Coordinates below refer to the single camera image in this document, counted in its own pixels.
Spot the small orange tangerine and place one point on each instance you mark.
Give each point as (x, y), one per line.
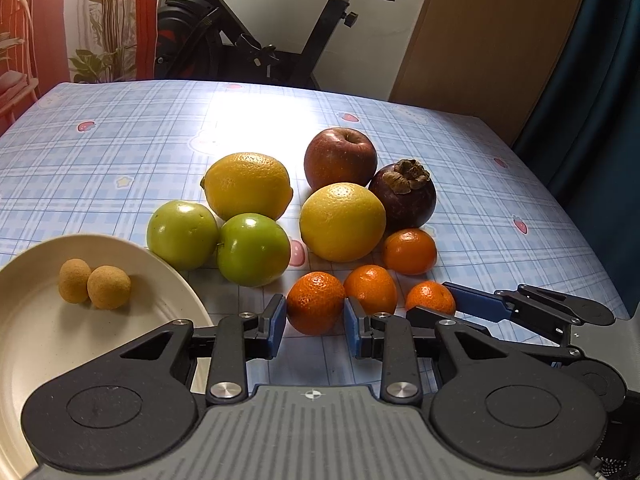
(371, 287)
(316, 302)
(410, 251)
(430, 297)

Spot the large yellow orange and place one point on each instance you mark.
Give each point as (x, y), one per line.
(342, 222)

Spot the brown wooden door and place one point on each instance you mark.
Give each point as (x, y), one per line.
(480, 35)

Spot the wall poster with plants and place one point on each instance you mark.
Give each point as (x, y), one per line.
(60, 20)

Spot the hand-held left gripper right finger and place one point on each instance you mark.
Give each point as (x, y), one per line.
(352, 321)

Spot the blue plaid tablecloth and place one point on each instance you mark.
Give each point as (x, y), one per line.
(125, 160)

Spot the green apple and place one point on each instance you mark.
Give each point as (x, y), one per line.
(254, 250)
(182, 234)

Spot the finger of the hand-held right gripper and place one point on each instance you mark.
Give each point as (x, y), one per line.
(475, 302)
(530, 347)

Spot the black exercise bike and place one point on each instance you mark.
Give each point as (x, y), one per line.
(200, 25)

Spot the dark teal curtain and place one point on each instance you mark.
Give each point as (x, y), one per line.
(595, 110)

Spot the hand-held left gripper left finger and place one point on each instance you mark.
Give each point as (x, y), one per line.
(278, 321)

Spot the yellow lemon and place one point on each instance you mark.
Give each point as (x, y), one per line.
(247, 185)

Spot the cream round plate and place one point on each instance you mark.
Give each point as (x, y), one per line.
(75, 350)

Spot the red apple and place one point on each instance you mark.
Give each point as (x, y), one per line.
(341, 157)

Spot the tan longan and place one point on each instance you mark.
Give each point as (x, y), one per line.
(73, 280)
(109, 287)

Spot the dark purple mangosteen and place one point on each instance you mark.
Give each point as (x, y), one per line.
(405, 200)

